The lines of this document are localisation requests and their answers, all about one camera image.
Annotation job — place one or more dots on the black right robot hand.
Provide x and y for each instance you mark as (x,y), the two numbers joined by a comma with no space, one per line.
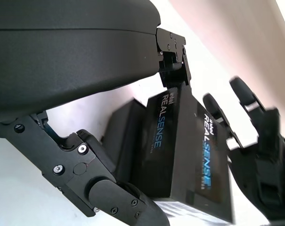
(257,146)

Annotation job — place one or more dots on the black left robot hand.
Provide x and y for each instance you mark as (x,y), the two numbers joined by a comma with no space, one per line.
(62,70)

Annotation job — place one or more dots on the black RealSense box lid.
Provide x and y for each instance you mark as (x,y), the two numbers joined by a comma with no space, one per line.
(184,153)

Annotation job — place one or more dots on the black camera box base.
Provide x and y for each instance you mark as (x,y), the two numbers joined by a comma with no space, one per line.
(123,146)

